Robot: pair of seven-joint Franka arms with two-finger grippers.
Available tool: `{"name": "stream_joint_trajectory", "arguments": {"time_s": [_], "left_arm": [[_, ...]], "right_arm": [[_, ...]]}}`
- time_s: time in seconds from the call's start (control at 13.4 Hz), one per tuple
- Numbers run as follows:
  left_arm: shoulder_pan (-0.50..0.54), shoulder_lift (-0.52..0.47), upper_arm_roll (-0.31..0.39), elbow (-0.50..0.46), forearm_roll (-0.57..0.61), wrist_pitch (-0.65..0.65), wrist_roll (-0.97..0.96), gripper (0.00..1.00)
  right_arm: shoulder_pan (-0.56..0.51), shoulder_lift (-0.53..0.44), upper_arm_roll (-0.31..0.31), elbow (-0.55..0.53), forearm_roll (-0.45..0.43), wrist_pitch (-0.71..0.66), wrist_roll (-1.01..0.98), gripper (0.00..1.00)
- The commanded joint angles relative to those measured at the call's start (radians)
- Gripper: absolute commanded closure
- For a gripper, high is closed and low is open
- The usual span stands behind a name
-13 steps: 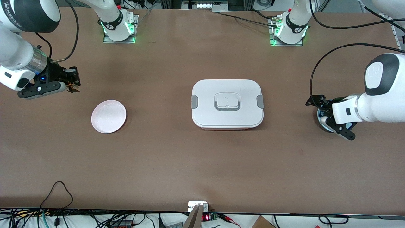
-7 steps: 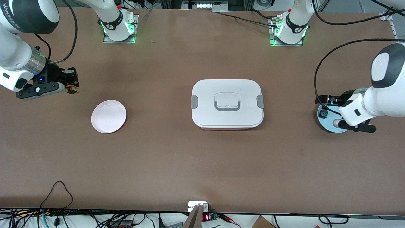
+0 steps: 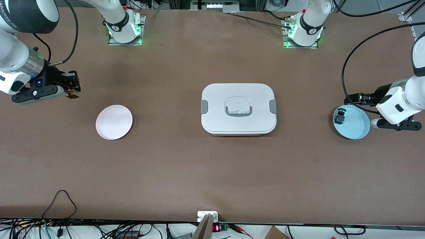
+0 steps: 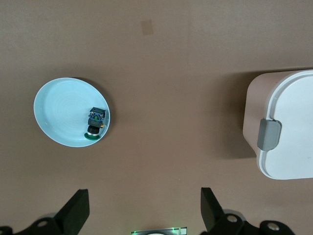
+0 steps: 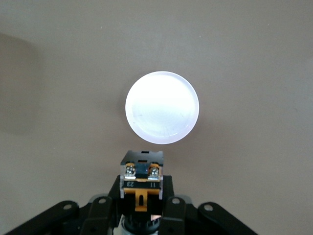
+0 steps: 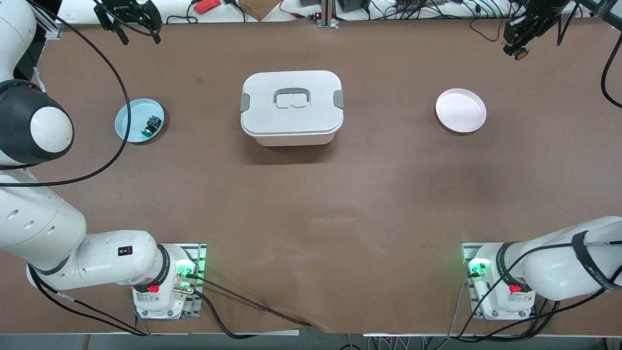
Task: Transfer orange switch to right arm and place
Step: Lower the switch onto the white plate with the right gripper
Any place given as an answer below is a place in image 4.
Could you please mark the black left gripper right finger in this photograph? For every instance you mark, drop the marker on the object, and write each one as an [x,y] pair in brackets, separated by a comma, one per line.
[212,215]

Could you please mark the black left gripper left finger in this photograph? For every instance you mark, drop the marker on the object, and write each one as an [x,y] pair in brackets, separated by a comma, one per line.
[71,215]

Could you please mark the grey lunch box latch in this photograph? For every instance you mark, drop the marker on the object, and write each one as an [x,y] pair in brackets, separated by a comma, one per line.
[269,134]

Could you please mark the light blue round plate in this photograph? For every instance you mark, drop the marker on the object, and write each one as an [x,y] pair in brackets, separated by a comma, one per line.
[63,110]

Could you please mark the pink lunch box base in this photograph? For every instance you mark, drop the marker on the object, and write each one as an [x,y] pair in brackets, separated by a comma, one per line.
[254,110]

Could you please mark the white lunch box lid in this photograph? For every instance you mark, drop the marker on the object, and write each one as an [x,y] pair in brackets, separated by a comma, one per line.
[298,134]

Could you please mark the brown tape patch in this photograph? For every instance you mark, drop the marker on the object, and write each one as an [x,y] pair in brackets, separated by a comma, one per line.
[147,27]

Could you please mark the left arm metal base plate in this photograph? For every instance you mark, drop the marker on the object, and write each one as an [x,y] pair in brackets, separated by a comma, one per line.
[159,231]

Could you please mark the green push button switch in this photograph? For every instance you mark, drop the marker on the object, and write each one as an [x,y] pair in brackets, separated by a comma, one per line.
[96,120]

